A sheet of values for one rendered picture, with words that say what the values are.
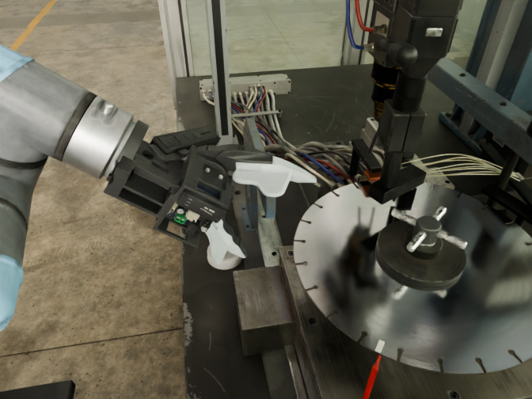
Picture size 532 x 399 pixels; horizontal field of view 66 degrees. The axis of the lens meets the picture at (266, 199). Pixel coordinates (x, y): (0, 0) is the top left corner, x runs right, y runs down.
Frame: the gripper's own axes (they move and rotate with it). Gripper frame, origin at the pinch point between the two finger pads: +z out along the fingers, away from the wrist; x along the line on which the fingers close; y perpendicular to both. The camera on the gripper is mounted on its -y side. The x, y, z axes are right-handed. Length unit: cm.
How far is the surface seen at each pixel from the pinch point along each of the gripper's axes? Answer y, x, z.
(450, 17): -3.5, 27.7, 0.4
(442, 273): 4.7, 7.3, 19.1
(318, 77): -106, -13, 28
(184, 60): -106, -35, -15
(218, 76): -57, -12, -9
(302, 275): 4.5, -3.0, 5.5
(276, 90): -91, -20, 14
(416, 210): -8.1, 6.8, 20.0
